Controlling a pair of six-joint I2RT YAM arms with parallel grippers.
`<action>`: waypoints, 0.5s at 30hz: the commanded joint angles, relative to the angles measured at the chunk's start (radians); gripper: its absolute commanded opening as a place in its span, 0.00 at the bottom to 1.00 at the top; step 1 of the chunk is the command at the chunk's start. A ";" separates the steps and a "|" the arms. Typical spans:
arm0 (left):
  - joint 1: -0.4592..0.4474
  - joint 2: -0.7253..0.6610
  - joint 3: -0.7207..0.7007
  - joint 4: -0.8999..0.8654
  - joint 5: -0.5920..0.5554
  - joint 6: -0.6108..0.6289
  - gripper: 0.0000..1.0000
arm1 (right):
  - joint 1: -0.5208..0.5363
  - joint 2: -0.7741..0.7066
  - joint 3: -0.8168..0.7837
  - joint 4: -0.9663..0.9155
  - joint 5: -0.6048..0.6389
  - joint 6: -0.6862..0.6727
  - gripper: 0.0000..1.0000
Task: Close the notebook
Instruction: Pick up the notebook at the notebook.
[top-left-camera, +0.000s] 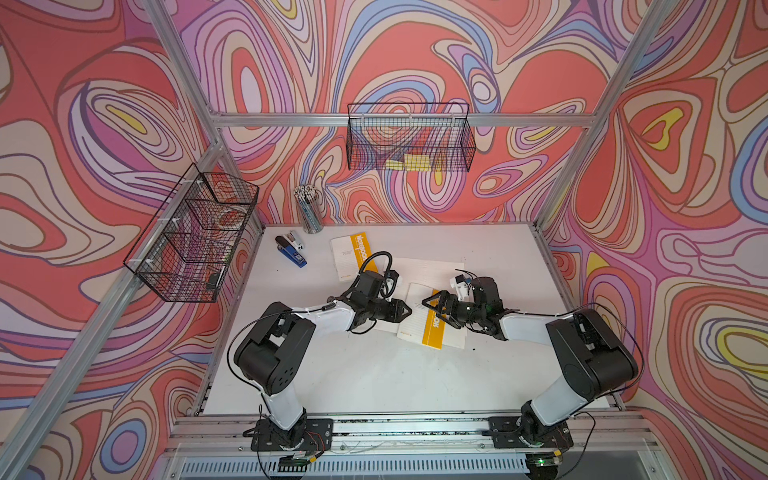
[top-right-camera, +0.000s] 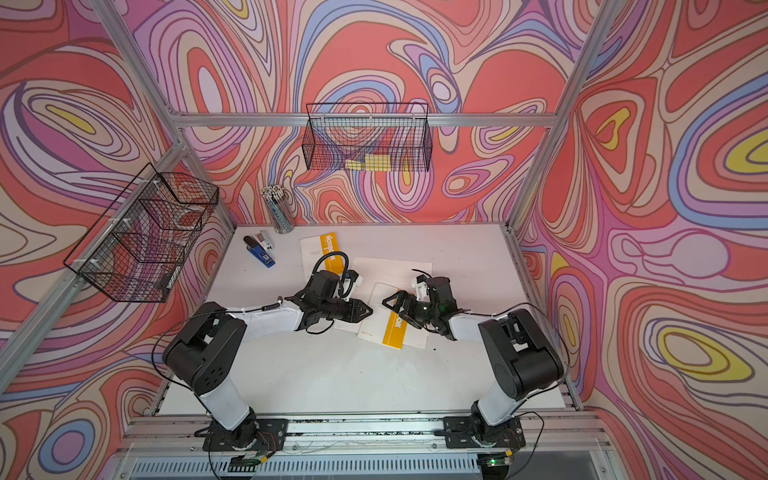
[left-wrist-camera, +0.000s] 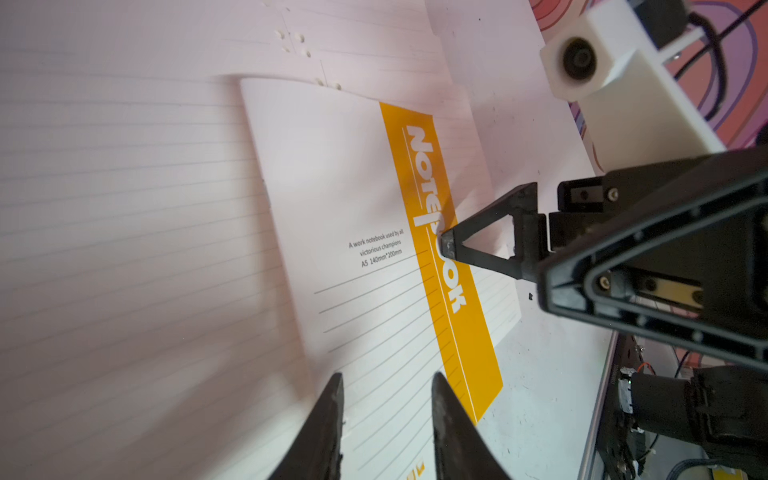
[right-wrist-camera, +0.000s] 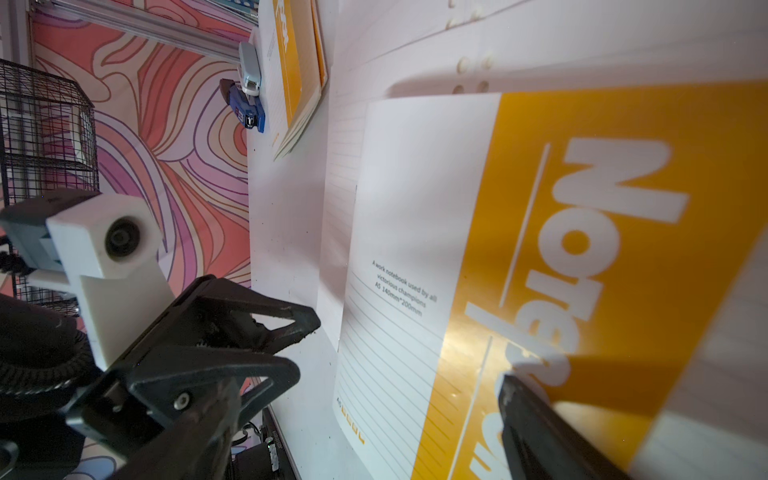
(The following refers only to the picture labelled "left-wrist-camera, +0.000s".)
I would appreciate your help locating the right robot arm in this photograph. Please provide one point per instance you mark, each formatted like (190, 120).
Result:
(723, 409)

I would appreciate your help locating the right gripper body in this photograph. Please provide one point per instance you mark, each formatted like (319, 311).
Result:
(685, 265)

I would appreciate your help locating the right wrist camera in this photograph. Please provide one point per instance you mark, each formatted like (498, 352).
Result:
(634, 110)

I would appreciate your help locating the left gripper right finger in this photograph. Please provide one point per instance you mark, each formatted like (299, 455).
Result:
(459, 450)

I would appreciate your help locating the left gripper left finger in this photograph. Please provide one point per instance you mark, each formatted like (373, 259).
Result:
(316, 451)

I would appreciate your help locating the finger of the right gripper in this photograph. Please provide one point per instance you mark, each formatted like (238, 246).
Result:
(509, 236)

